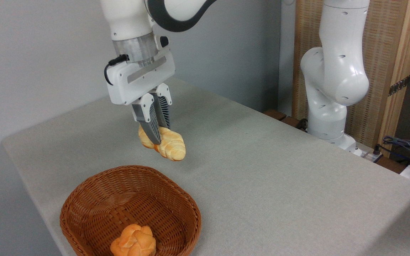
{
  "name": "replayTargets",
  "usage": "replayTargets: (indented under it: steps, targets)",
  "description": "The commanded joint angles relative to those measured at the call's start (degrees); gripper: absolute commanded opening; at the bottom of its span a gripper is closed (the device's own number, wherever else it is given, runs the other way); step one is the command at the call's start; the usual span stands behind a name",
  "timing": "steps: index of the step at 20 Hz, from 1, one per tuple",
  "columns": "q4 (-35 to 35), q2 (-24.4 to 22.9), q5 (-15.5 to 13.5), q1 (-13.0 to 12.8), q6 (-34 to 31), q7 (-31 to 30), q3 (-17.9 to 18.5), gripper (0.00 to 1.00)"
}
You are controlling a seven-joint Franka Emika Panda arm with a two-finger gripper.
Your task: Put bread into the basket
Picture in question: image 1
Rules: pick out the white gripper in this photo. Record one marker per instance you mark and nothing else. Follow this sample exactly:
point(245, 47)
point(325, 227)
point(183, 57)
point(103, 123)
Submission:
point(133, 81)

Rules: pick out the long braided bread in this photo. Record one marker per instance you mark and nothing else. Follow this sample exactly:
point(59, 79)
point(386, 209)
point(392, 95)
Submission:
point(173, 147)

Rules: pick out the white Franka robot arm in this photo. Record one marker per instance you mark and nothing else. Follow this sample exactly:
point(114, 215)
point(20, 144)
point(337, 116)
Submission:
point(336, 71)

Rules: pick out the brown wicker basket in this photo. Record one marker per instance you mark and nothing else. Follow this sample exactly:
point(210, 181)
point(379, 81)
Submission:
point(119, 199)

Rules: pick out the round knotted bread roll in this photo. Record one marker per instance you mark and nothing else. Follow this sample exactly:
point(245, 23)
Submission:
point(133, 241)

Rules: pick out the brown wooden base board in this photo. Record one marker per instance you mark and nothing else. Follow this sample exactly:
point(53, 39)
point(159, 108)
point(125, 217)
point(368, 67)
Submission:
point(279, 115)

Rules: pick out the grey tablecloth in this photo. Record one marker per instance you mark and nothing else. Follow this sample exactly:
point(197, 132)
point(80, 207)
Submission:
point(279, 185)

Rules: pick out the white power strip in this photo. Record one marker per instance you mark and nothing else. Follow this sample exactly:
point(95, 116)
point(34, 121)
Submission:
point(370, 155)

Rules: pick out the dark metal screen hinge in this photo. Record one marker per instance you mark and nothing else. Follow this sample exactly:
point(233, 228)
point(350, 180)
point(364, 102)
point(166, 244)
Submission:
point(399, 86)

